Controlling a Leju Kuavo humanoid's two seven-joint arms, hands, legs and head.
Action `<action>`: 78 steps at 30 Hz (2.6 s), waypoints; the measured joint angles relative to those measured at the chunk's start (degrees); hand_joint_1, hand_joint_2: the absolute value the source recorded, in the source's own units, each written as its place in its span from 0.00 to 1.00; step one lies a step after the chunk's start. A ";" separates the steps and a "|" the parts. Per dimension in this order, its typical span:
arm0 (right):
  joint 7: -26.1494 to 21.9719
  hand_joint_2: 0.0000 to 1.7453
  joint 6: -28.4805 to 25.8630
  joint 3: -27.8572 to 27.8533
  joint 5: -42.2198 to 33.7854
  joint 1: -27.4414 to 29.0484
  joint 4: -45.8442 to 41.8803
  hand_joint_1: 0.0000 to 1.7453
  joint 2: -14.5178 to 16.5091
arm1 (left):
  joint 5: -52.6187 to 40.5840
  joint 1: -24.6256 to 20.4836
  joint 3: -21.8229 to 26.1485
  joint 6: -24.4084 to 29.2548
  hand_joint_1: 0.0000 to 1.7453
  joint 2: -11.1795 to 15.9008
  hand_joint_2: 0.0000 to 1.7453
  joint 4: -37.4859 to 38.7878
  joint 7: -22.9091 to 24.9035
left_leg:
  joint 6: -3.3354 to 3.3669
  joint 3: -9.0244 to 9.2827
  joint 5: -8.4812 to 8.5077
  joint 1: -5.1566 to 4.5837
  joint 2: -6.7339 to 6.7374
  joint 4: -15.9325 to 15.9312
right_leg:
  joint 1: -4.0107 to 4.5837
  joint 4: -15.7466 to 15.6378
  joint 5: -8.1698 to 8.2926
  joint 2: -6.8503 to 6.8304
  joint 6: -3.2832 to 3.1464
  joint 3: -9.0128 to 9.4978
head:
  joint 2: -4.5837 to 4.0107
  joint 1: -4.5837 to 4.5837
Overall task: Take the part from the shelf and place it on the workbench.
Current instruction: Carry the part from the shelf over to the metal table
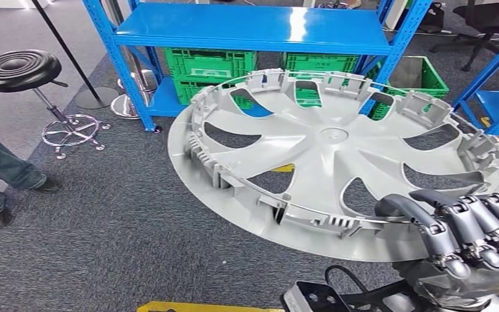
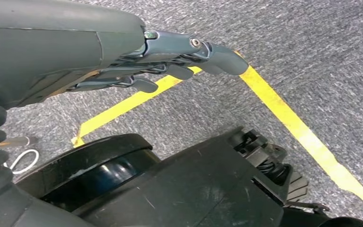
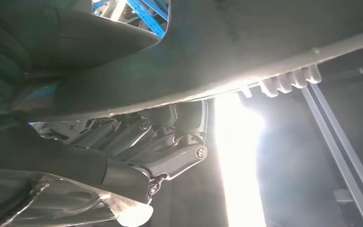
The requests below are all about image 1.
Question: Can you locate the black round stool chrome base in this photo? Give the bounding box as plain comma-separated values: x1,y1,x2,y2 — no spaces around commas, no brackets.
0,49,111,160

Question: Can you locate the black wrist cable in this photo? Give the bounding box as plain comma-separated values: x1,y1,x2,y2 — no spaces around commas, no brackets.
324,265,371,298

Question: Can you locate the person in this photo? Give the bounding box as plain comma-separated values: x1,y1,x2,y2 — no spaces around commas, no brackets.
0,88,63,229

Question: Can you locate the chrome stanchion post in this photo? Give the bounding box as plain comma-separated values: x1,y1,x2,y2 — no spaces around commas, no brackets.
118,43,159,94
103,0,153,120

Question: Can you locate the thin black pole stand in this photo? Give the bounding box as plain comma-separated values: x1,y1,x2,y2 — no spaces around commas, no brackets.
32,0,120,110

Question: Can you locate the grey plastic wheel hubcap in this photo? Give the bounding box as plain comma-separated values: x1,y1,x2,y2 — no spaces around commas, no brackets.
168,68,499,263

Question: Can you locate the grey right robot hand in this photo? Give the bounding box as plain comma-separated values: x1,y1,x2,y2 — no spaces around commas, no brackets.
374,188,499,311

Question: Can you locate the black bag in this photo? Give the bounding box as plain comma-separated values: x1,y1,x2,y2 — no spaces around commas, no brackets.
419,2,446,34

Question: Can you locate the green plastic crate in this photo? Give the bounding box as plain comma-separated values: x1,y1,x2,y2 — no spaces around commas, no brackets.
164,47,258,85
283,52,359,75
175,79,255,111
296,87,322,109
368,56,450,122

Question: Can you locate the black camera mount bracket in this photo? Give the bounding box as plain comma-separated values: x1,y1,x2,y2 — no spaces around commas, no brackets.
340,279,418,312

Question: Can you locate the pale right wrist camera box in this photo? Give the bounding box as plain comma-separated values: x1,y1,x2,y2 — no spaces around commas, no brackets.
280,280,353,312

